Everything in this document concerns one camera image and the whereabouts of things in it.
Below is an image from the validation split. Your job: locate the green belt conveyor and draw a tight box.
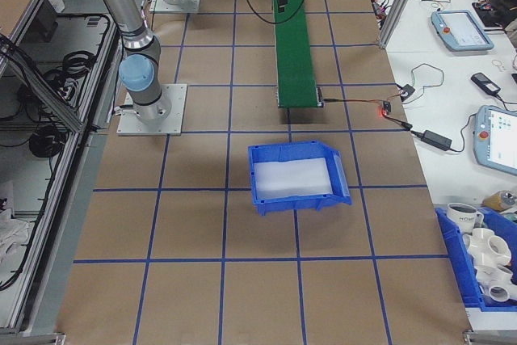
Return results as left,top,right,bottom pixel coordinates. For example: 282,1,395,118
272,0,324,111

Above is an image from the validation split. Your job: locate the small black plug box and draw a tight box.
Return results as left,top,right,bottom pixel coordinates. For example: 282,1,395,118
397,83,417,101

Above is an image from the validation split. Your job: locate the white foam pad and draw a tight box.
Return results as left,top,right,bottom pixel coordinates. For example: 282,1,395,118
252,157,334,201

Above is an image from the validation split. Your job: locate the blue grey teach pendant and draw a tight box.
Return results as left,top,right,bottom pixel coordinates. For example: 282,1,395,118
468,104,517,179
430,9,496,53

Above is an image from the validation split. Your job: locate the blue open-front plastic bin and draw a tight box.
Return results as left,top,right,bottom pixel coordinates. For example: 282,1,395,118
246,139,353,217

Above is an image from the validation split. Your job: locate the black power adapter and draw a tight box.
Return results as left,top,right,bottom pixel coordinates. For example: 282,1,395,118
421,129,454,152

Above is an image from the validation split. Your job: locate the dark fabric bag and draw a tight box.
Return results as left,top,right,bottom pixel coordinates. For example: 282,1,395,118
479,0,517,27

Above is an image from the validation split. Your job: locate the black handheld phone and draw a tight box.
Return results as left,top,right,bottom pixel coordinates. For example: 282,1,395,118
470,72,502,98

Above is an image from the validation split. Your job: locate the white printed mug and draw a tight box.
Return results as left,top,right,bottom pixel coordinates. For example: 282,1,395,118
445,202,485,236

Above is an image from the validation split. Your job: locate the yellow plastic object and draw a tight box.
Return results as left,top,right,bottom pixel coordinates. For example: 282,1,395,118
482,190,517,213

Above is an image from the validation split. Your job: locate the blue bin with fittings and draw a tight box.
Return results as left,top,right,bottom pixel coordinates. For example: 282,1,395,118
435,205,517,313

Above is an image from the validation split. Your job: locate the white PVC pipe fitting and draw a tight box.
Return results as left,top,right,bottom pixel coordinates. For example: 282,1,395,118
462,226,517,271
474,266,516,304

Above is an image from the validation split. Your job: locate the white crumpled cloth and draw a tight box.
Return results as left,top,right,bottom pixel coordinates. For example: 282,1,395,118
0,181,32,267

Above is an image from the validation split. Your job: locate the red black conveyor cable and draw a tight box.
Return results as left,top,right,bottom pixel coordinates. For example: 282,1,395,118
322,97,384,106

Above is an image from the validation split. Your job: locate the black adapter output cable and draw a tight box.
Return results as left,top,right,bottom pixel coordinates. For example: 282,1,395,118
386,114,424,136

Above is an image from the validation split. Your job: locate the black cable coil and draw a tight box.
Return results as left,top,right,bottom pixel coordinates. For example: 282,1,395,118
61,49,95,76
28,123,62,161

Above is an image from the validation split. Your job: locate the black box in frame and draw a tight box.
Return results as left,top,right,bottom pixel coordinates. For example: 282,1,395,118
34,0,61,44

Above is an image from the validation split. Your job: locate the V-shaped metal bar frame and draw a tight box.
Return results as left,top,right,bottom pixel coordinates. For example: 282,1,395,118
0,0,126,340

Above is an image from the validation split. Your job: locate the aluminium corner bracket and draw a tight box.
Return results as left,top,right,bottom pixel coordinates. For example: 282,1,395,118
34,331,66,345
462,307,517,345

